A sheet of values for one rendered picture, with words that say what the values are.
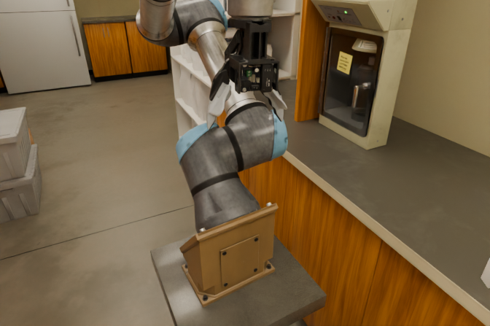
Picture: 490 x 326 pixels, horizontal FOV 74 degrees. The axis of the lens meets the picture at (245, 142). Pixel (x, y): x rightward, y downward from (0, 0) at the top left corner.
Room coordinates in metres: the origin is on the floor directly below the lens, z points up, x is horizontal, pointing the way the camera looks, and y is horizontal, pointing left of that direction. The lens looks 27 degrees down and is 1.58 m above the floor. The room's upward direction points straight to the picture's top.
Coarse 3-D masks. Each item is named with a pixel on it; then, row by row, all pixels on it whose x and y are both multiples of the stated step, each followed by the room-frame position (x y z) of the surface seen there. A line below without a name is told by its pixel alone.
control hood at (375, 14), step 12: (312, 0) 1.42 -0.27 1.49; (324, 0) 1.34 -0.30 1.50; (336, 0) 1.28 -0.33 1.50; (348, 0) 1.22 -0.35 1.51; (360, 0) 1.18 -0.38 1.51; (372, 0) 1.15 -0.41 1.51; (384, 0) 1.17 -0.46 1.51; (360, 12) 1.21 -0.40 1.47; (372, 12) 1.16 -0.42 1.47; (384, 12) 1.17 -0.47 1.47; (348, 24) 1.33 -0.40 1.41; (372, 24) 1.20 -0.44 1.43; (384, 24) 1.18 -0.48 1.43
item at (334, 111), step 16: (336, 32) 1.41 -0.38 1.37; (352, 32) 1.33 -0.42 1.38; (336, 48) 1.40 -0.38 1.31; (352, 48) 1.32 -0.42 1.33; (368, 48) 1.24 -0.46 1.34; (336, 64) 1.39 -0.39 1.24; (352, 64) 1.31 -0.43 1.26; (368, 64) 1.23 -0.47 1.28; (336, 80) 1.38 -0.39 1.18; (352, 80) 1.29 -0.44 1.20; (368, 80) 1.22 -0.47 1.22; (336, 96) 1.37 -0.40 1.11; (352, 96) 1.28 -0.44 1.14; (368, 96) 1.21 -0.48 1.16; (336, 112) 1.36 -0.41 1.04; (352, 112) 1.27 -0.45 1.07; (368, 112) 1.19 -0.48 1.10; (352, 128) 1.26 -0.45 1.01
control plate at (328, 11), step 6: (324, 6) 1.37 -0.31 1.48; (324, 12) 1.41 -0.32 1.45; (330, 12) 1.37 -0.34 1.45; (336, 12) 1.34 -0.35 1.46; (342, 12) 1.30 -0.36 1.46; (348, 12) 1.27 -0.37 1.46; (330, 18) 1.41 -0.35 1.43; (336, 18) 1.37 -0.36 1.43; (342, 18) 1.33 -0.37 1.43; (354, 18) 1.26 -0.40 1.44; (354, 24) 1.29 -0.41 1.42; (360, 24) 1.26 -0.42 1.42
